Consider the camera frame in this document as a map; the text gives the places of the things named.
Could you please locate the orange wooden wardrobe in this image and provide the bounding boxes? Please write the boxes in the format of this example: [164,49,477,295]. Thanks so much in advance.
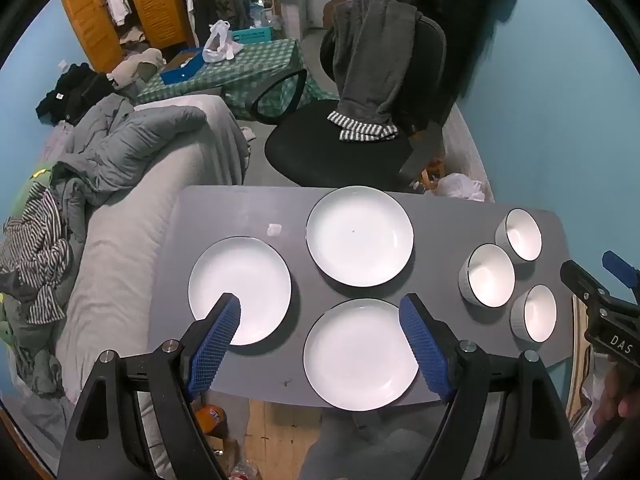
[59,0,193,73]

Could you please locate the person's right hand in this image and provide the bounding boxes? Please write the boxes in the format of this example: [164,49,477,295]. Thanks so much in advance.
[594,371,636,423]

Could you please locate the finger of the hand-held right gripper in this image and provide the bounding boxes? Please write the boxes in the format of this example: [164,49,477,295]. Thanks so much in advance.
[560,260,614,312]
[602,250,640,306]

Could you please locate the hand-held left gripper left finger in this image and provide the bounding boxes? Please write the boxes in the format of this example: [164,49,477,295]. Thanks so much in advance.
[57,292,242,480]

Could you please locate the clear water bottle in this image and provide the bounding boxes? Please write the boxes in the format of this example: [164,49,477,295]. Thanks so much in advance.
[227,460,261,480]

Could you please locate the white ribbed bowl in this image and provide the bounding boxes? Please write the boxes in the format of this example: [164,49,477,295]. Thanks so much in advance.
[495,208,543,262]
[510,284,558,345]
[458,243,516,308]

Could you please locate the black white striped garment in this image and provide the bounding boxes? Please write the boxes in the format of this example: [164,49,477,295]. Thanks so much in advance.
[0,187,73,326]

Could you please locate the black clothing pile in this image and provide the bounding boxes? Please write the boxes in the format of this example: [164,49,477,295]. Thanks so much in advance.
[36,62,113,126]

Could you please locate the orange object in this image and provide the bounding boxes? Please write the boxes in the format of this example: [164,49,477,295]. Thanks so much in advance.
[422,160,446,186]

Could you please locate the beige cloth bundle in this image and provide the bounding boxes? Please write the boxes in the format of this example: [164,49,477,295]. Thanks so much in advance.
[107,49,166,91]

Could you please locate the wooden board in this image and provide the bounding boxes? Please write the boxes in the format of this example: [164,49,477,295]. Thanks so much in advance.
[570,295,596,411]

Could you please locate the black office chair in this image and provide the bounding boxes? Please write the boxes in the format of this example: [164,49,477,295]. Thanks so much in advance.
[250,15,451,193]

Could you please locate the white plate with dark rim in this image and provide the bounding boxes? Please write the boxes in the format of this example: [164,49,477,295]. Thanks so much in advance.
[303,298,420,412]
[306,186,416,288]
[188,236,292,347]

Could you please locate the green checkered table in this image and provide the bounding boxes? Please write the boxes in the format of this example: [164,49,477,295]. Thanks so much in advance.
[136,39,341,122]

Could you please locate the orange soda bottle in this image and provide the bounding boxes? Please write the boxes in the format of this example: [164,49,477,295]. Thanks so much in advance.
[194,402,228,436]

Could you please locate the grey sweatpants with striped cuffs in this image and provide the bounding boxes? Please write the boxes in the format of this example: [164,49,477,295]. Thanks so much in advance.
[327,0,421,142]

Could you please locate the white knotted plastic bag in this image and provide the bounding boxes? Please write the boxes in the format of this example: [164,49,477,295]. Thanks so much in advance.
[437,172,488,203]

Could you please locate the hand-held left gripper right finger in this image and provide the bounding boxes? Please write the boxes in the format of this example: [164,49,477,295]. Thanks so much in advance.
[398,293,583,480]

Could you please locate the grey bed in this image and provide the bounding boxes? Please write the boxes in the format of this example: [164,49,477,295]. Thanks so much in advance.
[50,94,251,480]

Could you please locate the dark hanging clothes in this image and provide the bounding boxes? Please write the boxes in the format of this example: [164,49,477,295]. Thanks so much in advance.
[180,0,251,43]

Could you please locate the blue plastic crate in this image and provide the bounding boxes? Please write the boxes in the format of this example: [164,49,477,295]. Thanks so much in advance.
[230,27,276,46]

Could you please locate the blue box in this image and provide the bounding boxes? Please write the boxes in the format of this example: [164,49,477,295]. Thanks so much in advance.
[160,49,207,86]

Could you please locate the grey green garment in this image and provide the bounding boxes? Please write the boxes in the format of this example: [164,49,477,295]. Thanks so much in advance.
[0,290,66,396]

